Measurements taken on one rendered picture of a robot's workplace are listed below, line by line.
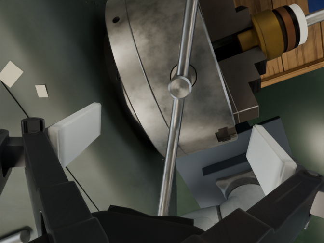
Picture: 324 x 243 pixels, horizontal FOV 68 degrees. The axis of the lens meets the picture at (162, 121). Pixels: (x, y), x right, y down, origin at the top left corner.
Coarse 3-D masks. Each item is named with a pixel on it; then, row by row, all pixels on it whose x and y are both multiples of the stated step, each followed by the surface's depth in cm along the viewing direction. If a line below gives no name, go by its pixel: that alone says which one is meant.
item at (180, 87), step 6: (174, 78) 22; (180, 78) 22; (186, 78) 22; (174, 84) 22; (180, 84) 22; (186, 84) 22; (168, 90) 23; (174, 90) 22; (180, 90) 22; (186, 90) 22; (174, 96) 22; (180, 96) 22; (186, 96) 22
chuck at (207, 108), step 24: (144, 0) 32; (168, 0) 31; (144, 24) 31; (168, 24) 30; (144, 48) 31; (168, 48) 30; (192, 48) 29; (168, 72) 30; (216, 72) 30; (168, 96) 31; (192, 96) 31; (216, 96) 31; (168, 120) 33; (192, 120) 33; (216, 120) 33; (192, 144) 37; (216, 144) 40
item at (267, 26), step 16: (256, 16) 39; (272, 16) 38; (288, 16) 38; (240, 32) 40; (256, 32) 38; (272, 32) 38; (288, 32) 38; (240, 48) 41; (272, 48) 39; (288, 48) 40
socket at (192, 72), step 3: (189, 66) 30; (192, 66) 30; (174, 69) 30; (189, 69) 30; (192, 69) 30; (195, 69) 32; (171, 72) 30; (174, 72) 30; (189, 72) 32; (192, 72) 30; (195, 72) 30; (171, 75) 30; (192, 75) 30; (195, 75) 30; (171, 78) 31; (192, 78) 30; (195, 78) 30; (192, 81) 30; (192, 84) 31
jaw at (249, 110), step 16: (256, 48) 39; (224, 64) 40; (240, 64) 39; (256, 64) 38; (224, 80) 39; (240, 80) 38; (256, 80) 37; (240, 96) 37; (240, 112) 36; (256, 112) 37; (224, 128) 36
